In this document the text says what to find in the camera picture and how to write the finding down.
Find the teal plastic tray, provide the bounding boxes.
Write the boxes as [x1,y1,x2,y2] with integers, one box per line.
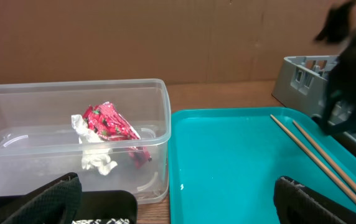
[168,107,356,223]

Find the red snack wrapper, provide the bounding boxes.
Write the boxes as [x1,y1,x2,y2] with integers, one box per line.
[82,101,152,169]

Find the wooden chopstick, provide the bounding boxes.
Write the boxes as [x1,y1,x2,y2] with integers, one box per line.
[270,114,356,204]
[293,121,356,193]

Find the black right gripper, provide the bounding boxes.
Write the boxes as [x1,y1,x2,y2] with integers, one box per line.
[314,1,356,136]

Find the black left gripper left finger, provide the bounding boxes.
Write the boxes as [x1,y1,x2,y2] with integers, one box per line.
[0,172,82,224]

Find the clear plastic wrap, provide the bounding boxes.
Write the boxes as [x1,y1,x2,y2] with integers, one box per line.
[71,114,118,175]

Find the white rice grains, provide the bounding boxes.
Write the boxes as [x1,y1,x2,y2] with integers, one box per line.
[72,218,131,224]

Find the grey plastic dishwasher rack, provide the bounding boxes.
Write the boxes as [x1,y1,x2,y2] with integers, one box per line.
[272,55,356,157]

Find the clear plastic waste bin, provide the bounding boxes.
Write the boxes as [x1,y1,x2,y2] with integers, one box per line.
[0,79,171,204]

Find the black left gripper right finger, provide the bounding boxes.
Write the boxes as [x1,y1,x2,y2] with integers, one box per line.
[273,176,356,224]

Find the black plastic tray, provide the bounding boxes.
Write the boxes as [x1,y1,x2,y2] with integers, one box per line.
[0,190,138,223]

